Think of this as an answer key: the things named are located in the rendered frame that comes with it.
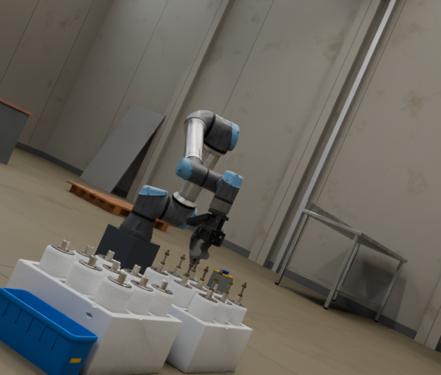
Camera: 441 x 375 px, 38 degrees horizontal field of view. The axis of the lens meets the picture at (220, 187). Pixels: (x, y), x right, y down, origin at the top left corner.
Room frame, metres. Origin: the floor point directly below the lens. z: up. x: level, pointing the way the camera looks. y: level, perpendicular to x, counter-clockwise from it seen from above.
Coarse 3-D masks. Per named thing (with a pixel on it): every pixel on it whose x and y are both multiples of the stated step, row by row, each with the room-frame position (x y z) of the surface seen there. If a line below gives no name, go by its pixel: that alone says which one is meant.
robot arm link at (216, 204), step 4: (212, 200) 2.34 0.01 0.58; (216, 200) 2.32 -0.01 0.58; (220, 200) 2.32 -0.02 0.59; (212, 204) 2.33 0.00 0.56; (216, 204) 2.32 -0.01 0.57; (220, 204) 2.32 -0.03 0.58; (224, 204) 2.32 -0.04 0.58; (228, 204) 2.32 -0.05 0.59; (212, 208) 2.33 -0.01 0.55; (216, 208) 2.32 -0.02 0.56; (220, 208) 2.31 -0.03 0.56; (224, 208) 2.32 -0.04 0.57; (228, 208) 2.33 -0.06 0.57; (220, 212) 2.32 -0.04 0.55; (224, 212) 2.32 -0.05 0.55; (228, 212) 2.34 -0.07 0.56
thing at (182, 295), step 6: (174, 282) 2.34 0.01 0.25; (168, 288) 2.34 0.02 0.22; (174, 288) 2.32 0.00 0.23; (180, 288) 2.32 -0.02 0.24; (186, 288) 2.32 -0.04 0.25; (174, 294) 2.32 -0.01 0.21; (180, 294) 2.32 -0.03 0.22; (186, 294) 2.32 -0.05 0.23; (192, 294) 2.35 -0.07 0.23; (174, 300) 2.32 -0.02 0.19; (180, 300) 2.32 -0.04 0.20; (186, 300) 2.33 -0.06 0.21; (180, 306) 2.32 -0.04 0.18; (186, 306) 2.35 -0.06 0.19
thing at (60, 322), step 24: (0, 288) 1.76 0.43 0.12; (0, 312) 1.75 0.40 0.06; (24, 312) 1.71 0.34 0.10; (48, 312) 1.80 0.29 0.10; (0, 336) 1.73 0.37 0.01; (24, 336) 1.70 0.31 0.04; (48, 336) 1.66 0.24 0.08; (72, 336) 1.62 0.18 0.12; (96, 336) 1.70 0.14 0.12; (48, 360) 1.65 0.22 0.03; (72, 360) 1.66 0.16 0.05
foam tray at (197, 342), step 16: (192, 320) 2.23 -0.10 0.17; (176, 336) 2.24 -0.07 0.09; (192, 336) 2.21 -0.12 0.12; (208, 336) 2.24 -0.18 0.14; (224, 336) 2.34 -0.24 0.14; (240, 336) 2.46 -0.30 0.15; (176, 352) 2.23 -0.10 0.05; (192, 352) 2.20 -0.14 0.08; (208, 352) 2.29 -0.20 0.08; (224, 352) 2.39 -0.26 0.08; (240, 352) 2.51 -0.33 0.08; (192, 368) 2.23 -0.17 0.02; (208, 368) 2.33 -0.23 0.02; (224, 368) 2.44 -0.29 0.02
